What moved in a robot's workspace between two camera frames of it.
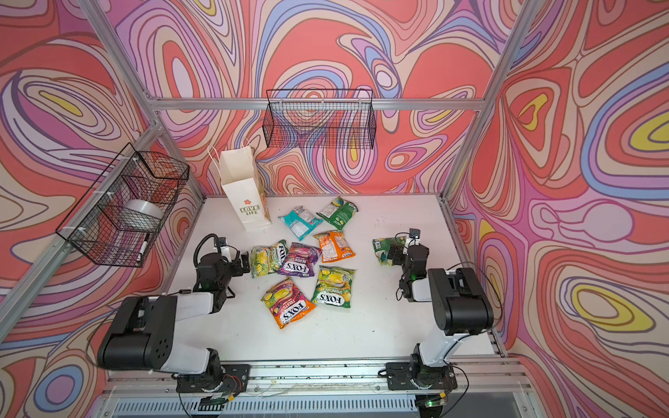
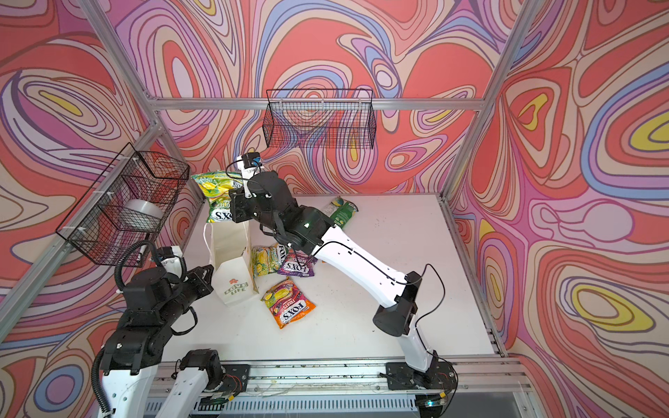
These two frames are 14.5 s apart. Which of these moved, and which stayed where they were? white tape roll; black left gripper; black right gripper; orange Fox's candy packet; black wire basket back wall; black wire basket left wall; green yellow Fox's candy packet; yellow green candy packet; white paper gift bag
Moved: black right gripper; green yellow Fox's candy packet; white paper gift bag; black left gripper
Stayed: orange Fox's candy packet; black wire basket back wall; yellow green candy packet; black wire basket left wall; white tape roll
